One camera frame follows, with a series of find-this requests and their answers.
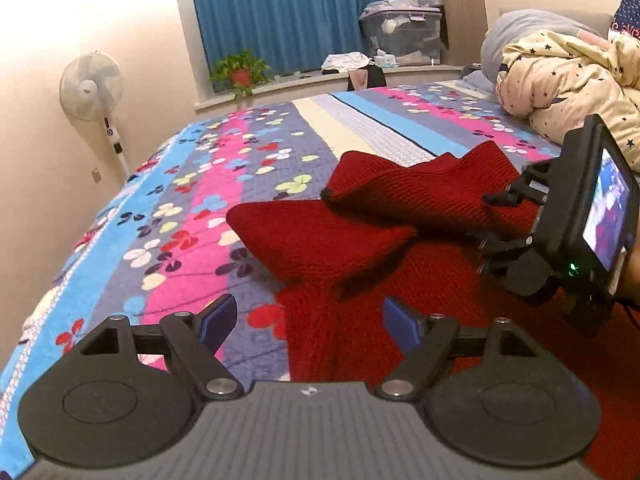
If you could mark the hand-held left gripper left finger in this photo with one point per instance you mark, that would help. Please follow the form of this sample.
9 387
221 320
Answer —
220 317

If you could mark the blue curtain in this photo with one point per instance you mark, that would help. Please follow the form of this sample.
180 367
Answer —
275 10

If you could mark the cream star-print quilt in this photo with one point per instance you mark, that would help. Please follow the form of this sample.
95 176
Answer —
550 85

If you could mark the floral striped bed blanket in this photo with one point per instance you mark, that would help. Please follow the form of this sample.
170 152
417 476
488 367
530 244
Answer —
200 185

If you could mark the light blue pillow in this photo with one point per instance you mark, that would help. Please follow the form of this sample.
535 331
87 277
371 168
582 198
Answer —
472 80

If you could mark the person's right forearm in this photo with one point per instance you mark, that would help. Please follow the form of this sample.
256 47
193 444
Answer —
634 275

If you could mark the grey pillow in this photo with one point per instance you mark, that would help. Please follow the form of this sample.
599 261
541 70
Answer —
515 27

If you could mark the wooden shelf unit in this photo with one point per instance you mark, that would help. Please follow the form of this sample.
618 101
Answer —
460 10

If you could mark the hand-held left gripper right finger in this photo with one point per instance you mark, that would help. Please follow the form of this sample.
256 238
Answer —
400 320

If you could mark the wall socket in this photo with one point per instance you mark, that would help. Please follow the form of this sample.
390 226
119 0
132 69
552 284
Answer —
96 176

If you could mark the tissue pack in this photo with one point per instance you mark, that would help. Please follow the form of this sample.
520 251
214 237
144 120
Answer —
386 60

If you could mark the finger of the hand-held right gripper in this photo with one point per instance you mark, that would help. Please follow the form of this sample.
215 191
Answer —
505 255
525 187

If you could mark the potted green plant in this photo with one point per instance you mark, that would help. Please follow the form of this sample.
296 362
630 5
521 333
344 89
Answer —
240 67

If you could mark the pink and black bag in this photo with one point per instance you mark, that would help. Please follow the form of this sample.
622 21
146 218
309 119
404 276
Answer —
367 79

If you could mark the red knitted sweater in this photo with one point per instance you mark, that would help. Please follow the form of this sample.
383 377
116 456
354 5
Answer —
350 200

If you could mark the white standing fan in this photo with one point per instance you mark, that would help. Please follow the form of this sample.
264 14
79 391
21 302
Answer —
90 80

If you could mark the large clear storage bin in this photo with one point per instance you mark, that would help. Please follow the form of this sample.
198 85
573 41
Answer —
400 30

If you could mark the dark blue patterned pillow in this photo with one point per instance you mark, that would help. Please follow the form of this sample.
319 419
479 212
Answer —
627 15

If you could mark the white cloth pile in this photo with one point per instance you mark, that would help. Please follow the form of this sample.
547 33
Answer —
345 61

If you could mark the beige window sill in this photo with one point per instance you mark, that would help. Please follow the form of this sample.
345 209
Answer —
300 85

